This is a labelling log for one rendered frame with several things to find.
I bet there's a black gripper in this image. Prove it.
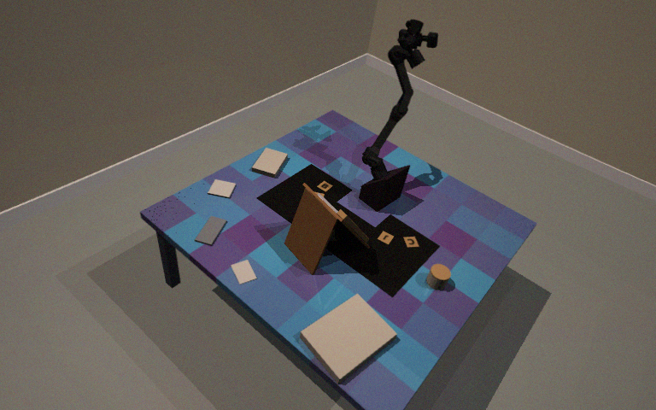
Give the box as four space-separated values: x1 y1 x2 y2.
399 29 438 49

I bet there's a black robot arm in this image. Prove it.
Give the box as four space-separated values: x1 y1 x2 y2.
362 19 425 181

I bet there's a grey cylinder with orange top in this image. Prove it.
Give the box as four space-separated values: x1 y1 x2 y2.
427 264 451 290

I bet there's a grey flat rectangular tile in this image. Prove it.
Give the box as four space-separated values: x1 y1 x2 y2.
195 216 227 246

